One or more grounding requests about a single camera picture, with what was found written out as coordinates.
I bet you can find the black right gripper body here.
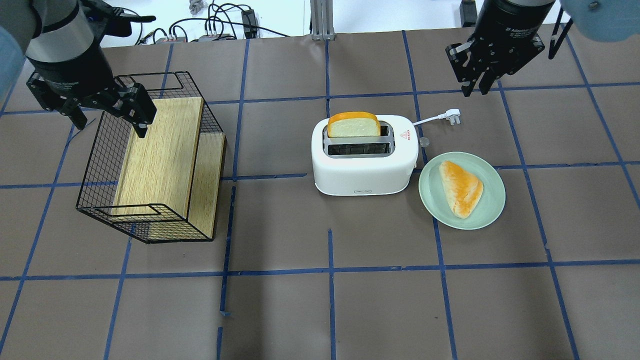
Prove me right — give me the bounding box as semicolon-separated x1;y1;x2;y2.
446;0;554;84

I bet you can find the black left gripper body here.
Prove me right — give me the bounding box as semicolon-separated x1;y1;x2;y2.
26;35;131;113

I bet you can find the white two-slot toaster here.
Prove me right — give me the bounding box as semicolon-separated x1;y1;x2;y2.
310;114;419;196

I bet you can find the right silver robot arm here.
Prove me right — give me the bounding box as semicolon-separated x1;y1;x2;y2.
445;0;640;97

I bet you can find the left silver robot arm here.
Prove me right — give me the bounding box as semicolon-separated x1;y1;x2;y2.
1;0;157;138

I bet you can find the bread slice in toaster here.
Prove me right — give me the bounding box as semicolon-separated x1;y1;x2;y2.
327;111;382;138

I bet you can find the triangular bread on plate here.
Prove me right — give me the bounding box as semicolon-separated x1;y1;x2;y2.
438;161;484;219

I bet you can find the light green plate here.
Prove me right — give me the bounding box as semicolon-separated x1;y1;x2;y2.
418;152;506;230

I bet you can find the white toaster power cord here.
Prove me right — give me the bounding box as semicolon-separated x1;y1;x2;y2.
413;108;462;126

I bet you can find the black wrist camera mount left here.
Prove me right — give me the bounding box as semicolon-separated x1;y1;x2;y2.
78;0;157;41

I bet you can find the black wire basket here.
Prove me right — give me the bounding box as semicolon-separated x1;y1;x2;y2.
76;71;226;244

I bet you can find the aluminium frame post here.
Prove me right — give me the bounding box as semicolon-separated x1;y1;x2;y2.
310;0;336;41

